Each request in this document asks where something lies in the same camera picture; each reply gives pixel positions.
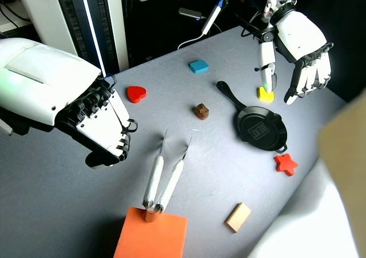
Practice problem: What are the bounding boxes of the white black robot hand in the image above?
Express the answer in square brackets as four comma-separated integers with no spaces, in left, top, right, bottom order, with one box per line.
[0,37,138,169]
[254,9,335,106]

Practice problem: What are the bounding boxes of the brown meat chunk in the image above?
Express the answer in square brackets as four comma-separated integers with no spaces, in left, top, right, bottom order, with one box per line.
[193,102,210,121]

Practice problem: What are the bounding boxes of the metal tongs with taped handles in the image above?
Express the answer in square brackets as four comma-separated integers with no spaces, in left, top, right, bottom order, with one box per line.
[142,129,193,223]

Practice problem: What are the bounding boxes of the black cast iron skillet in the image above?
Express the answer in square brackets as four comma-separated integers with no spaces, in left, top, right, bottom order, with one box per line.
[216,80,288,153]

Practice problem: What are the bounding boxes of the yellow block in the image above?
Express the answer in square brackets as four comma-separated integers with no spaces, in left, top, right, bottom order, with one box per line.
[257,86,275,103]

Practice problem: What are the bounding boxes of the white and black column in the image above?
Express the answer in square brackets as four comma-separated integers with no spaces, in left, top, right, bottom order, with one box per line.
[13,0,129,76]

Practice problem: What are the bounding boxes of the white stick adapter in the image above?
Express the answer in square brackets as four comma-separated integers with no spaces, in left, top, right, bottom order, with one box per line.
[201,0,226,37]

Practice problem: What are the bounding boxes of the red heart block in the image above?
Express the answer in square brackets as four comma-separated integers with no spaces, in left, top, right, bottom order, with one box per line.
[127,85,148,104]

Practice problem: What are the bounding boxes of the blue rounded block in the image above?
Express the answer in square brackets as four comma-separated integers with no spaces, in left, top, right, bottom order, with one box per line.
[189,59,210,74]

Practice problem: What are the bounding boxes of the grey hub device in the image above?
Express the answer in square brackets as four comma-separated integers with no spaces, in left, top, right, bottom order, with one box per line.
[178,7,204,20]

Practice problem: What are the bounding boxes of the grey tablecloth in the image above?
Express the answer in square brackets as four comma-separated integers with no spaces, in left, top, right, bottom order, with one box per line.
[0,25,348,258]

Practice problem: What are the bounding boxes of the red star block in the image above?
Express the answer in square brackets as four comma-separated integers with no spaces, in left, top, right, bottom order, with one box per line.
[273,153,299,177]

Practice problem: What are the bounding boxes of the beige blurred panel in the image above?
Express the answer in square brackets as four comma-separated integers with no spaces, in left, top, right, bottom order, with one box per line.
[319,89,366,258]

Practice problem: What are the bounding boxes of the white backdrop sheet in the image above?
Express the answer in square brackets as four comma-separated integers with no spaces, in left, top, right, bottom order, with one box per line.
[247,157,361,258]

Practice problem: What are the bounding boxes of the orange box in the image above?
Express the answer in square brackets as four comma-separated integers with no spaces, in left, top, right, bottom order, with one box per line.
[113,206,189,258]

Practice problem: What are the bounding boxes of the white cable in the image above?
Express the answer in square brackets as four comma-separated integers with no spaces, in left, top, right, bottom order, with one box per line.
[177,22,224,50]

